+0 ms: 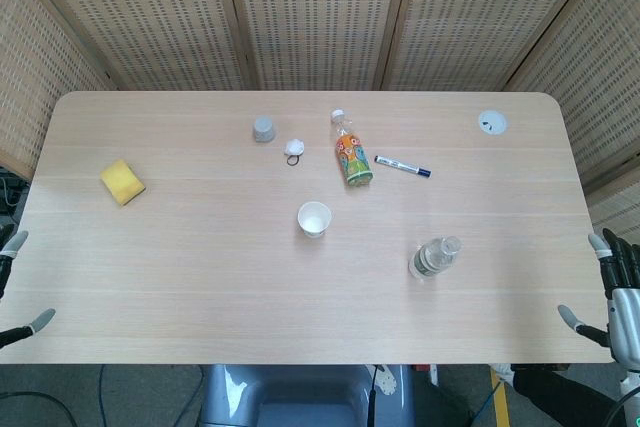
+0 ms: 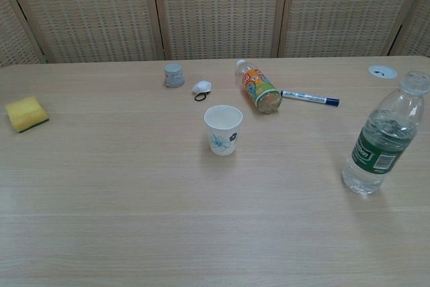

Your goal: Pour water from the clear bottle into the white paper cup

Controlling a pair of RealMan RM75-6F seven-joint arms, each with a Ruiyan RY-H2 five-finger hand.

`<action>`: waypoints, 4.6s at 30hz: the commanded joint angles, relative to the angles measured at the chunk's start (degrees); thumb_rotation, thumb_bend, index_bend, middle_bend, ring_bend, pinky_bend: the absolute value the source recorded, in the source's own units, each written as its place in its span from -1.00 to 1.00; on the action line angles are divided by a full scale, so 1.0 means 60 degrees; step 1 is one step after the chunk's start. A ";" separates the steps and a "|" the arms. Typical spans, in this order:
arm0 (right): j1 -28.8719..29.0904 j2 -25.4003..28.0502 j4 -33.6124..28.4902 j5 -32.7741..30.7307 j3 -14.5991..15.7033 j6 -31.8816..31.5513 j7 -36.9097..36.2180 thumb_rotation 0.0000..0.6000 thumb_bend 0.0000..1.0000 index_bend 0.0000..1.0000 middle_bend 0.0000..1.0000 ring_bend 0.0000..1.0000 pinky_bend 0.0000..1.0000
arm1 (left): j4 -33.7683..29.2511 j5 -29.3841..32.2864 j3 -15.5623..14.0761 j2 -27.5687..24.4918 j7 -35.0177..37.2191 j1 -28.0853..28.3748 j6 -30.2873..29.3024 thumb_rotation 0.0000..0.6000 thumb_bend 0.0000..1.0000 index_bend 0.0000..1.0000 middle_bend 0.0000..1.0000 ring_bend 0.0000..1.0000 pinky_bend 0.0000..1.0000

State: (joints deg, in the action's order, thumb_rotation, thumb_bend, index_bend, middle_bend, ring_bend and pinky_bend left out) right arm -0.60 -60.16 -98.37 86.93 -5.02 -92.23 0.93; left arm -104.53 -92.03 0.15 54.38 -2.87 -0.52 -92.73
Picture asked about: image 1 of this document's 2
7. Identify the woven folding screen panel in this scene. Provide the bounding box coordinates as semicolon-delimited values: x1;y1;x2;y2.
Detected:
222;0;416;93
0;0;116;183
504;0;640;248
382;0;624;93
12;0;254;93

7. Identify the orange label drink bottle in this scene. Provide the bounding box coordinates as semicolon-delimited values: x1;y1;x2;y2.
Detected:
329;108;375;188

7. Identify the black bulky object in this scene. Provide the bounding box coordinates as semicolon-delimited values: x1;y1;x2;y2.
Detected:
513;365;626;427

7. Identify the thin blue floor cable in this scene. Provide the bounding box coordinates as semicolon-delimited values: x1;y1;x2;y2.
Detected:
96;364;110;427

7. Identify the white flower print paper cup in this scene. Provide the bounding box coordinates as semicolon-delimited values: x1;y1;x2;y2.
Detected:
297;200;333;239

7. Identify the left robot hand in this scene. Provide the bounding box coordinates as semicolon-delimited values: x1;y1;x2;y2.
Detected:
0;230;56;348

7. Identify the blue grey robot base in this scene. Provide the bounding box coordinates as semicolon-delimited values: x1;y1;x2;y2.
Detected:
199;363;416;427

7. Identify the transparent plastic water bottle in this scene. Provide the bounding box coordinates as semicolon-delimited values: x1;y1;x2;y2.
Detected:
408;235;463;284

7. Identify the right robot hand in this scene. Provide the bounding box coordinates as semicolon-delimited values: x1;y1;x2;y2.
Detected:
557;227;640;363

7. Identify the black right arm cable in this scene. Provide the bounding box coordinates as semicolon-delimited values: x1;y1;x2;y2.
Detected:
602;386;640;427

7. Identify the black floor cable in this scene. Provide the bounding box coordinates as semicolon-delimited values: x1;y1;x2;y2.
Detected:
0;389;76;427

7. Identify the small grey upturned cup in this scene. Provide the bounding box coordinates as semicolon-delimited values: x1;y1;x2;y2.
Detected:
252;115;278;144

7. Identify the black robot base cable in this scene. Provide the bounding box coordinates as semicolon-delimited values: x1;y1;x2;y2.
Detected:
366;364;380;427

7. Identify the yellow sponge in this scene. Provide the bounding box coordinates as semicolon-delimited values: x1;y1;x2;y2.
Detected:
99;158;147;208

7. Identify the grey round cable grommet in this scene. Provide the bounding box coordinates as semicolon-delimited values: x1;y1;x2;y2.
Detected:
477;109;509;136

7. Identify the white blue marker pen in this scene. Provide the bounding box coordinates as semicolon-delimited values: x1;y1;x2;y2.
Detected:
374;154;433;180

